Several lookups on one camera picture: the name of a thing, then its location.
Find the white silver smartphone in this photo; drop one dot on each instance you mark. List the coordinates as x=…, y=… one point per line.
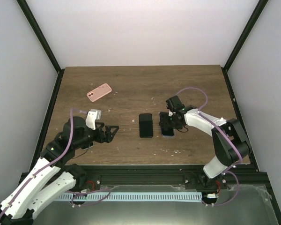
x=90, y=146

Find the black phone case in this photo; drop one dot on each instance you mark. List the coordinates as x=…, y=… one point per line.
x=146, y=125

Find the left black frame post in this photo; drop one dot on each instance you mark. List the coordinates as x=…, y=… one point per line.
x=39, y=34

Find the right black frame post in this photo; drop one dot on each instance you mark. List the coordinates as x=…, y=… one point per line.
x=261, y=4

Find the black frame post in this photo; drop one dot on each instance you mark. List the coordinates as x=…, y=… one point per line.
x=39, y=34
x=261, y=4

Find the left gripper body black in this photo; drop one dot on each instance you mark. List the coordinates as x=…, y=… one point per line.
x=100, y=138

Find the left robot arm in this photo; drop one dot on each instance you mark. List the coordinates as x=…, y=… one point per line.
x=50, y=176

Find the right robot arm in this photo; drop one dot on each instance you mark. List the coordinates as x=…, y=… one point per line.
x=231, y=143

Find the blue smartphone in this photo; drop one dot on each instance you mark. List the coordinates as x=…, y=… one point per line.
x=167, y=131

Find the clear magsafe phone case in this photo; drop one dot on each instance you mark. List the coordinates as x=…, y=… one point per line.
x=167, y=135

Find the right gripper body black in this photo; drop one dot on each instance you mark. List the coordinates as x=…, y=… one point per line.
x=173, y=123

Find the black aluminium front rail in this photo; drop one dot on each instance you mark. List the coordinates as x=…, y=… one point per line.
x=192, y=176

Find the pink phone case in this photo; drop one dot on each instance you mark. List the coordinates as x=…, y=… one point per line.
x=99, y=92

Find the light blue cable duct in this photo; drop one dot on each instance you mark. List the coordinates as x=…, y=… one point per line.
x=134, y=197

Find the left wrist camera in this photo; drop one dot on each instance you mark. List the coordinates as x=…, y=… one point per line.
x=92, y=116

